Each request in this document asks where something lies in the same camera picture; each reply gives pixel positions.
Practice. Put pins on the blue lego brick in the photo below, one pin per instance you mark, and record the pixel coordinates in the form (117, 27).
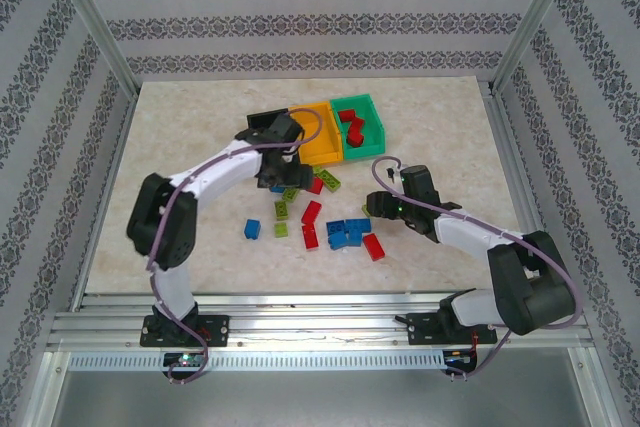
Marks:
(358, 225)
(337, 242)
(252, 229)
(355, 239)
(336, 227)
(277, 190)

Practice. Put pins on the lime green lego brick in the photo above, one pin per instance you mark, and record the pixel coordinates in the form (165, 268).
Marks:
(317, 170)
(281, 230)
(365, 209)
(281, 210)
(330, 181)
(291, 194)

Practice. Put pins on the red lego brick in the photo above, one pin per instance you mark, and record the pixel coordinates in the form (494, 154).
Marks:
(358, 124)
(310, 237)
(355, 138)
(311, 212)
(316, 187)
(374, 247)
(346, 115)

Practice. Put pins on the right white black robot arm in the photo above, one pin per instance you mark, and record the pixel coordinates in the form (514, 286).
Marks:
(465, 237)

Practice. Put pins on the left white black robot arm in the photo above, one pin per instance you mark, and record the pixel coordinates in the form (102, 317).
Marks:
(220, 172)

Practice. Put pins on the yellow plastic bin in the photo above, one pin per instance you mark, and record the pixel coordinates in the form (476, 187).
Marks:
(325, 152)

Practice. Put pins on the green plastic bin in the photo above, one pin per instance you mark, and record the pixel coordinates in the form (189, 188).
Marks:
(367, 149)

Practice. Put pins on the black plastic bin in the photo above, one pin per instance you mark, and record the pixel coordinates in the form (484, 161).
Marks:
(260, 119)

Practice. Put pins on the small circuit board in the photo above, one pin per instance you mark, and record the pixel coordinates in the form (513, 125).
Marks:
(460, 358)
(185, 359)

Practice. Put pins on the grey metal base panel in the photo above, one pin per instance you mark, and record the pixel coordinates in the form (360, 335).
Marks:
(320, 402)

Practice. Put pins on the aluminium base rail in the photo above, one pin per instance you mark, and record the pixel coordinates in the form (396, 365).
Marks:
(320, 327)

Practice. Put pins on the aluminium table side rail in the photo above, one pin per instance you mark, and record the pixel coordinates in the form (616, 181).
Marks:
(105, 197)
(517, 172)

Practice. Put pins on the aluminium frame post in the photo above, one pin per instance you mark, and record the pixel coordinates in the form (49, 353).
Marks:
(537, 17)
(90, 17)

